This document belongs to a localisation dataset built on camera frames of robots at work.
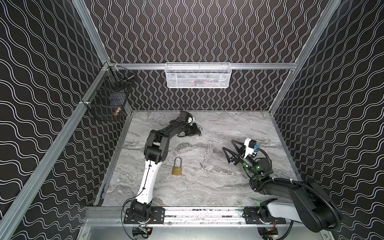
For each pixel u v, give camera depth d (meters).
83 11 0.70
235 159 0.70
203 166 0.91
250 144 0.68
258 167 0.64
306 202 0.44
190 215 0.76
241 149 0.80
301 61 0.90
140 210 0.64
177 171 0.88
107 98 0.93
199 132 1.05
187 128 0.93
